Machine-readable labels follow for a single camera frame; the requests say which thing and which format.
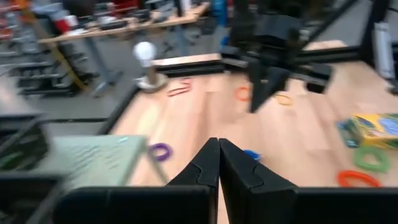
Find yellow green crayon box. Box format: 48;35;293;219
336;113;398;150

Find wooden workbench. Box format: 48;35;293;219
37;1;212;44

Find yellow hanging rope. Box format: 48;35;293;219
30;18;90;93

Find purple coil wristband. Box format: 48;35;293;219
147;142;174;162

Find green coil wristband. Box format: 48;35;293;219
353;146;392;174

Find black plastic mesh basket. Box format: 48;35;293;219
0;172;71;224
0;114;50;172

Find orange rubber band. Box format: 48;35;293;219
234;86;252;102

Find red rubber band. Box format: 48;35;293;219
167;78;193;97

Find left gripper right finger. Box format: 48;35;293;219
220;139;398;224

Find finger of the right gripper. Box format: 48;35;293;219
253;67;292;113
248;62;265;113

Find blue coil wristband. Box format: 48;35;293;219
243;149;262;162

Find sage green perforated shelf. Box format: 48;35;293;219
34;134;170;187

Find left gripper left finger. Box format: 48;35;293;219
54;138;220;224

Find yellow rubber band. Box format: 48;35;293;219
273;93;295;106

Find orange coil wristband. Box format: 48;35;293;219
337;170;382;189

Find white bulb metal lamp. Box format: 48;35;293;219
132;41;169;93

